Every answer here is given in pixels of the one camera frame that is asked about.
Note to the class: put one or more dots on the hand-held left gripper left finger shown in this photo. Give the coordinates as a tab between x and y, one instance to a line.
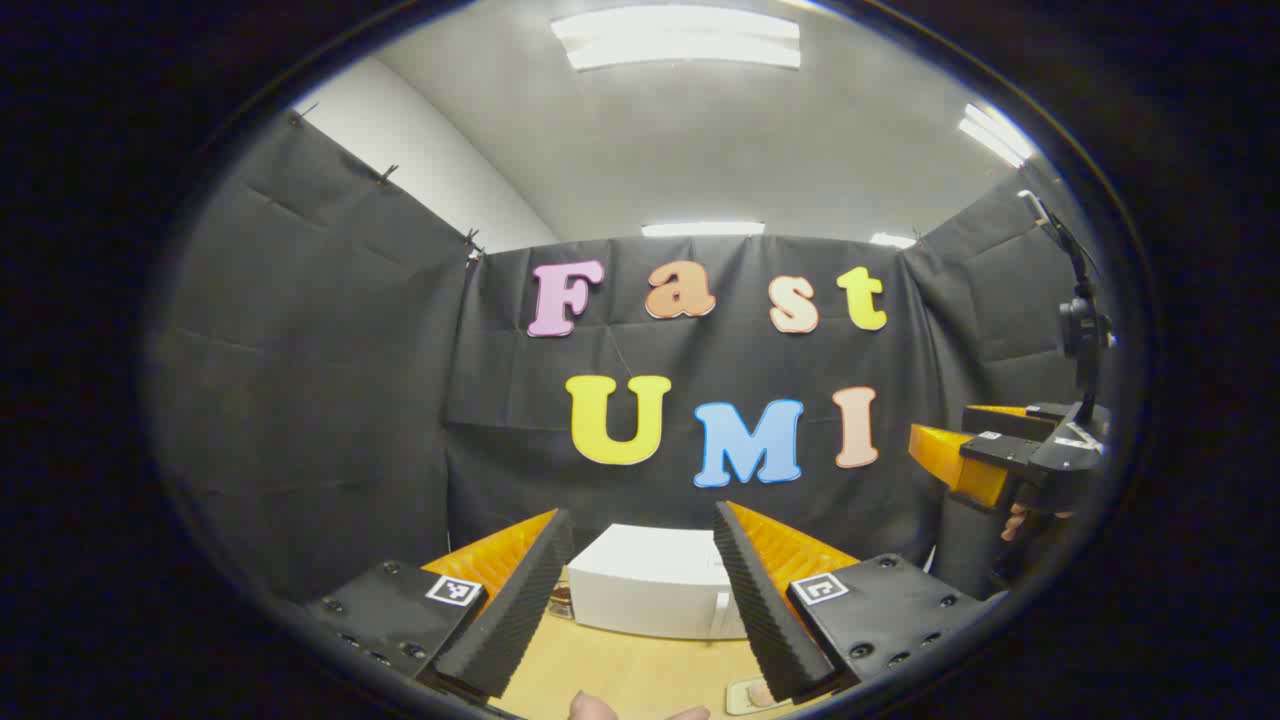
520	610

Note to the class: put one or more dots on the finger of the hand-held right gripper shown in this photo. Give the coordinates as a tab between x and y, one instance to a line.
945	455
1010	420

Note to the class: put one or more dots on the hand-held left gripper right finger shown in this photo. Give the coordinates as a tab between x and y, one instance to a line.
765	620

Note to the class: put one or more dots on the light brown food piece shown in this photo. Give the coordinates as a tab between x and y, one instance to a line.
762	694

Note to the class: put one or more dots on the white microwave oven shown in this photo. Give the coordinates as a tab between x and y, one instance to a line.
640	580

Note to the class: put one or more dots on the small white plate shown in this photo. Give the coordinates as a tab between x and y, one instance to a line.
738	700

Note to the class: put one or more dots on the black backdrop cloth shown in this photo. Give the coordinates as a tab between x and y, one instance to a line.
330	380

